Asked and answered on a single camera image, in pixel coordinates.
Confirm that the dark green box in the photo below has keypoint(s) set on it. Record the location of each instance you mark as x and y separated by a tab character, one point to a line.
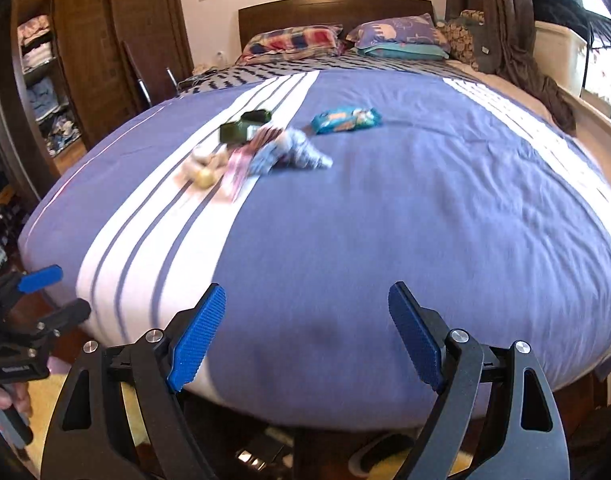
243	127

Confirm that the folded chair with chrome legs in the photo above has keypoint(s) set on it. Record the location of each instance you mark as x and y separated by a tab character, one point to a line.
143	85

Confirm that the purple elephant-print pillow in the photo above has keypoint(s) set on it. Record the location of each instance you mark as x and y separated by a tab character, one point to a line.
395	30

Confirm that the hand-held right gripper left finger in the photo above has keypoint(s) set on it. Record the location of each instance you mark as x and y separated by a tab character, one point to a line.
195	340

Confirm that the brown patterned cushion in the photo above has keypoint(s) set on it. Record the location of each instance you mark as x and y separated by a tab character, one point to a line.
458	42

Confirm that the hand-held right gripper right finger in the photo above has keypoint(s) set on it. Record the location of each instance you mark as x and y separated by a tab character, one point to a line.
415	340

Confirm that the teal pillow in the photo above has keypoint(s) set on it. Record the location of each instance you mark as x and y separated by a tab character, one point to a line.
410	52

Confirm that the plaid pillow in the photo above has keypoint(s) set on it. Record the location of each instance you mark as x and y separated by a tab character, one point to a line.
295	40

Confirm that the pink striped sock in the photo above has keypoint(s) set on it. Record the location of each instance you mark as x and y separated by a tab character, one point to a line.
237	172

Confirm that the blue snack packet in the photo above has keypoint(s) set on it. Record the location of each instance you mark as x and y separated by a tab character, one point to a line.
345	120

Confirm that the dark grey plush cushion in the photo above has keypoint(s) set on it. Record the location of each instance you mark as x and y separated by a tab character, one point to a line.
488	45

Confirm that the white storage box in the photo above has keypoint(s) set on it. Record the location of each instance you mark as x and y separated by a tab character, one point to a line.
560	60

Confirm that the stacks of folded clothes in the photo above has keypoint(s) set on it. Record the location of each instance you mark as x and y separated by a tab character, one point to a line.
45	90

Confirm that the blue white sock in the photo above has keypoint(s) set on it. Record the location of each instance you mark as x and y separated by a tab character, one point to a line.
293	152

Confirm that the dark wooden headboard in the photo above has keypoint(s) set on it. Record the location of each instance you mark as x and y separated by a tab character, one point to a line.
335	10

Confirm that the black padded cloth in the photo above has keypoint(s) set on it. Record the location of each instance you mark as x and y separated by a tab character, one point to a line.
555	7

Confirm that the blue white-striped blanket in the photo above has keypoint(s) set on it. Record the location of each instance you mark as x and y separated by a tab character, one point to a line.
385	210

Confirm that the brown wooden wardrobe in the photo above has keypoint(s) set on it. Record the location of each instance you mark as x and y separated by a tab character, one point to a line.
115	35

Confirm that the zebra-patterned bedsheet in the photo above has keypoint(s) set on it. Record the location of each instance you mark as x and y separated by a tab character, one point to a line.
285	66

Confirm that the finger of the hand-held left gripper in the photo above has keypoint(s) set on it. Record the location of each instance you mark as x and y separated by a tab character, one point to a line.
60	321
37	280

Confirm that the black folding rack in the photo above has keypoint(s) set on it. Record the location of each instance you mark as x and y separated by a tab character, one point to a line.
603	35

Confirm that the beige bedsheet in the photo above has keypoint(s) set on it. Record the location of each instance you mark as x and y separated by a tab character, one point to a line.
510	92

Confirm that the brown curtain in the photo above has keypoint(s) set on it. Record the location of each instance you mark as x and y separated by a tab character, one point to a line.
515	35

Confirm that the yellow rug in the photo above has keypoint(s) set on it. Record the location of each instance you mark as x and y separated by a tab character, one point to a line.
45	410

